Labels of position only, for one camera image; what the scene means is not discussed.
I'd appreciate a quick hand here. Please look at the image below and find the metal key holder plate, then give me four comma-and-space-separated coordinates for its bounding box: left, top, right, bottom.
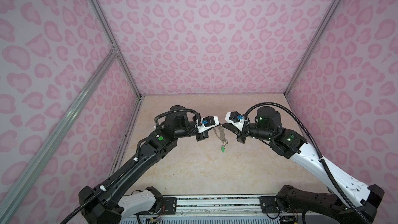
214, 125, 228, 147

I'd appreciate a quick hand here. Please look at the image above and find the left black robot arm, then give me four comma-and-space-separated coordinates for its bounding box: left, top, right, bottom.
74, 105, 220, 224

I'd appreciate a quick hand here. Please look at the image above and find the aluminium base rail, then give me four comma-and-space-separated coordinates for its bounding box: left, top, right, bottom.
121, 194, 337, 224

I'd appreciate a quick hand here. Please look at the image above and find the right corner aluminium post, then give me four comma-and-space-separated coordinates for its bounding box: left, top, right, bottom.
284, 0, 344, 98

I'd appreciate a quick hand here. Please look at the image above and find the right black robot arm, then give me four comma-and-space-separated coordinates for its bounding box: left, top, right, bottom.
223, 102, 385, 224

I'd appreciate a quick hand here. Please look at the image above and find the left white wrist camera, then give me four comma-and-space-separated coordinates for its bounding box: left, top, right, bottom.
198, 116, 220, 133

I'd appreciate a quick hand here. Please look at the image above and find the left black corrugated cable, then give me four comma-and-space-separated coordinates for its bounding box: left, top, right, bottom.
60, 108, 203, 224

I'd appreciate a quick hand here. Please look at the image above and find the left corner aluminium post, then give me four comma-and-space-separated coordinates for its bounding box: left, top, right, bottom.
88, 0, 142, 99

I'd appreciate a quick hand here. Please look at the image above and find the aluminium frame strut diagonal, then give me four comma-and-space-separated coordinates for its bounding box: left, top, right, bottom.
1, 50, 118, 224

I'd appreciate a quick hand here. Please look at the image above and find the corner aluminium post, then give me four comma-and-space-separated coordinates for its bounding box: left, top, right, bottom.
88, 0, 142, 99
284, 0, 344, 98

